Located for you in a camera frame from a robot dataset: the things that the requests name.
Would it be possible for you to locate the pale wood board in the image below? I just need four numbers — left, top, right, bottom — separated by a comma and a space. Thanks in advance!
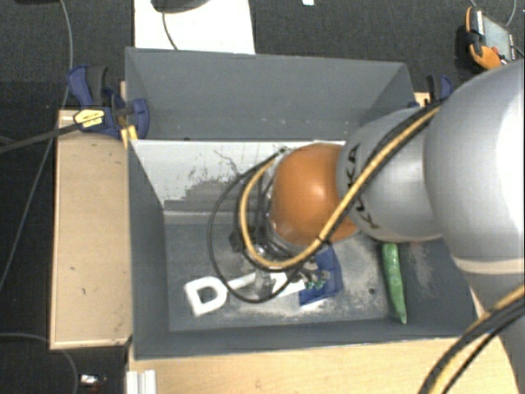
48, 108, 135, 350

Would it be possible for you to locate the blue flat block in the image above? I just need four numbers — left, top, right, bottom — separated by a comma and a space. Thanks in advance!
298, 245, 345, 308

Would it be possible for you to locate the green toy pea pod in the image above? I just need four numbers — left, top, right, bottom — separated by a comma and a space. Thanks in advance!
381, 242, 409, 325

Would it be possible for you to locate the grey metal bin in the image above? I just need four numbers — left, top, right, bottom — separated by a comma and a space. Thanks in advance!
124, 46, 479, 360

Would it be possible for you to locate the white letter D block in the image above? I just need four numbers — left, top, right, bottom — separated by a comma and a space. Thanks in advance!
183, 276, 231, 318

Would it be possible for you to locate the white letter Z block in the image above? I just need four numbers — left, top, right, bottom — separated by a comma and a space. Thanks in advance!
226, 271, 307, 304

